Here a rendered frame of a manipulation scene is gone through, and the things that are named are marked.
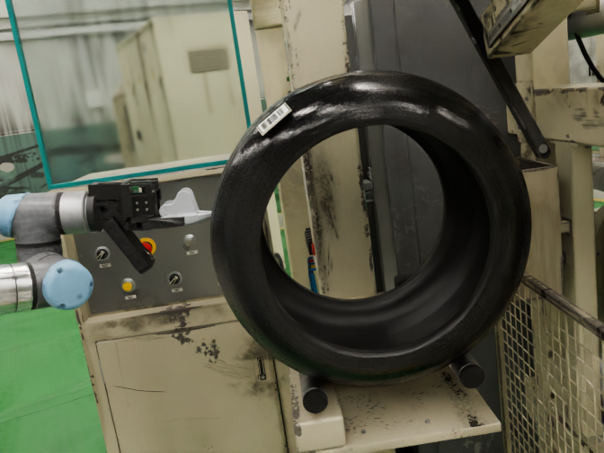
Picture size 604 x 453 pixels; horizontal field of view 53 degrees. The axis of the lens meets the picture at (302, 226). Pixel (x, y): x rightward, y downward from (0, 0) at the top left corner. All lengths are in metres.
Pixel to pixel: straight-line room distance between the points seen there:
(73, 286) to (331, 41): 0.73
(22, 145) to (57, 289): 9.09
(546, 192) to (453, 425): 0.55
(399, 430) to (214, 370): 0.72
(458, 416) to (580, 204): 0.56
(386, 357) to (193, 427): 0.90
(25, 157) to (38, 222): 8.94
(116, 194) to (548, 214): 0.90
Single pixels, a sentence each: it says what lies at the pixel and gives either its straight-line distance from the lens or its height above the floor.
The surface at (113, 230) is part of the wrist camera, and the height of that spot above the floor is 1.24.
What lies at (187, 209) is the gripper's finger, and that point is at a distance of 1.08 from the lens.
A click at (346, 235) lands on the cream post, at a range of 1.39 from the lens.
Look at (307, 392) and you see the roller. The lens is 1.10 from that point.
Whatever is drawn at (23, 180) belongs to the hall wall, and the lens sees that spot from 10.08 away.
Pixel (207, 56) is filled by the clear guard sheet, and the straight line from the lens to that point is 1.63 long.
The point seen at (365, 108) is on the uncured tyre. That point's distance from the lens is 0.97.
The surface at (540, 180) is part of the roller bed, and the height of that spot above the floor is 1.17.
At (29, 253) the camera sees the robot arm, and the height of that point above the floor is 1.23.
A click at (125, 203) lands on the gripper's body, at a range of 1.08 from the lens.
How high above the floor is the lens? 1.43
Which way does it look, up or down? 12 degrees down
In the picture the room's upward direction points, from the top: 8 degrees counter-clockwise
